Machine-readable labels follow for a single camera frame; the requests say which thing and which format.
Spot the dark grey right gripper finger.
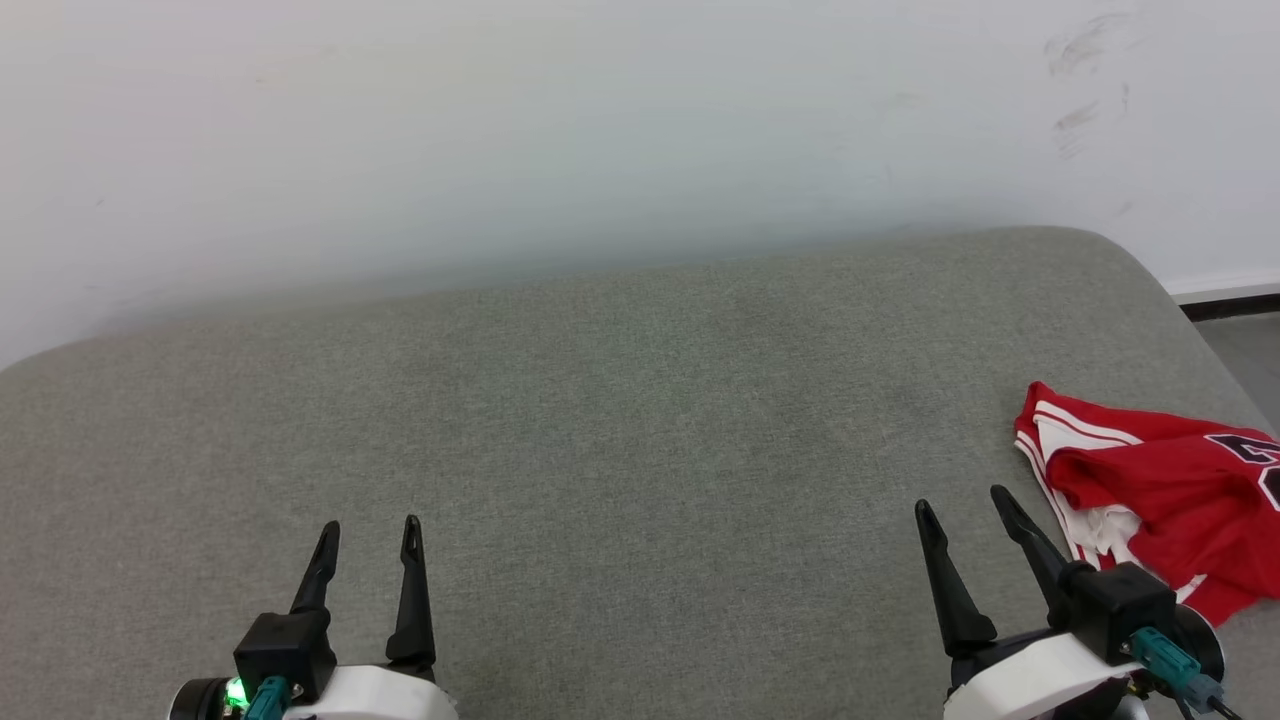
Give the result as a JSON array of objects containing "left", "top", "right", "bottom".
[
  {"left": 914, "top": 500, "right": 998, "bottom": 658},
  {"left": 990, "top": 485, "right": 1071, "bottom": 606}
]

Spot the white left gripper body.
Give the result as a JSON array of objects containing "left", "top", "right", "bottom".
[{"left": 165, "top": 665, "right": 461, "bottom": 720}]

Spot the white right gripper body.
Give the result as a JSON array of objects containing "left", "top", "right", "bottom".
[{"left": 943, "top": 608, "right": 1226, "bottom": 720}]

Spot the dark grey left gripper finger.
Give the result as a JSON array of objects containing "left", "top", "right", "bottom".
[
  {"left": 290, "top": 520, "right": 341, "bottom": 616},
  {"left": 387, "top": 515, "right": 438, "bottom": 676}
]

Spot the red and white jersey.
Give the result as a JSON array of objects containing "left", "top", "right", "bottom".
[{"left": 1013, "top": 381, "right": 1280, "bottom": 629}]

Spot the grey fabric sofa cushion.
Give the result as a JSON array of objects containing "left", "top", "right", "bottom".
[{"left": 0, "top": 226, "right": 1280, "bottom": 720}]

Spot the black baseboard strip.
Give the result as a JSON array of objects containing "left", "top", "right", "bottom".
[{"left": 1180, "top": 293, "right": 1280, "bottom": 322}]

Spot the teal cable connector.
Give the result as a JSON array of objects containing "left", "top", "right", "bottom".
[
  {"left": 243, "top": 675, "right": 291, "bottom": 720},
  {"left": 1130, "top": 628, "right": 1226, "bottom": 713}
]

